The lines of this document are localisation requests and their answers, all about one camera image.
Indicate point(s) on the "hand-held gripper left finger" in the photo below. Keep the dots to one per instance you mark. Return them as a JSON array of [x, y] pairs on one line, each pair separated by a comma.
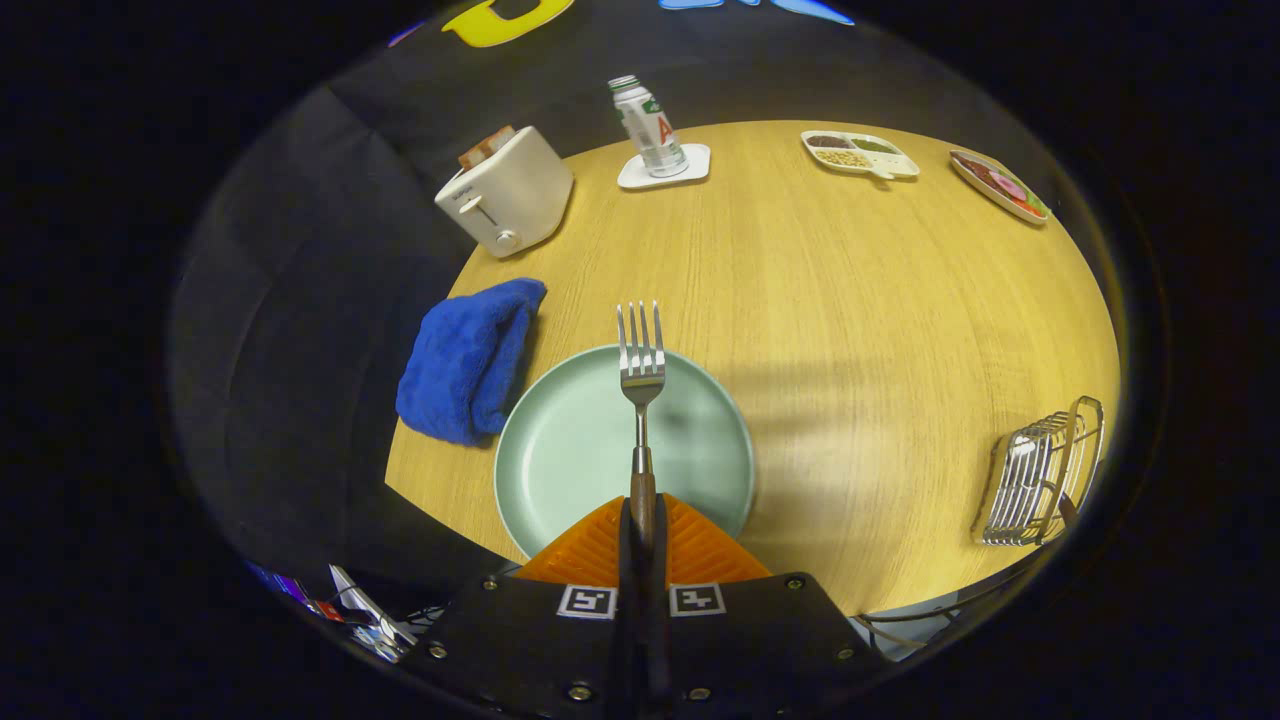
[[540, 650]]

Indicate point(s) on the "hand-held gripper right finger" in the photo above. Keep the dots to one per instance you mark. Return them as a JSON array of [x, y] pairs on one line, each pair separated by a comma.
[[760, 650]]

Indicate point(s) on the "white electronic device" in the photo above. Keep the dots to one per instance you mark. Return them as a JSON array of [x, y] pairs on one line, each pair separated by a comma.
[[375, 620]]

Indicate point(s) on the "pale green plate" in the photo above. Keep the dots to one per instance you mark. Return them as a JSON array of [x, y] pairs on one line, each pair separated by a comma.
[[570, 450]]

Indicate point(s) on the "blue towel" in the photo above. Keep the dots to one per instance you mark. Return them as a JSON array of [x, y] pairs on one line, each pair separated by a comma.
[[460, 365]]

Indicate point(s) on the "white toaster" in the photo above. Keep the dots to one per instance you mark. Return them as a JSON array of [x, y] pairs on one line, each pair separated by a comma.
[[510, 195]]

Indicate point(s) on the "white square coaster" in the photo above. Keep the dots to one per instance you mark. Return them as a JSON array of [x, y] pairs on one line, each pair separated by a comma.
[[695, 165]]

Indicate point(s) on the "toast slice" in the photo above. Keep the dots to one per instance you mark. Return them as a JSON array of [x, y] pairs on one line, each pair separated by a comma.
[[473, 155], [498, 140]]

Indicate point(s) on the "white divided snack dish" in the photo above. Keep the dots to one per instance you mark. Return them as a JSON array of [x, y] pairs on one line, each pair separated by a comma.
[[855, 155]]

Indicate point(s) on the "round plate of food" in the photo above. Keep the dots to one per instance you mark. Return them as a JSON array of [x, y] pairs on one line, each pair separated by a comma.
[[1000, 185]]

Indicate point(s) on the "white drink bottle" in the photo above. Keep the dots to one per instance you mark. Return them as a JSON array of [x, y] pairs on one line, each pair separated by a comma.
[[650, 130]]

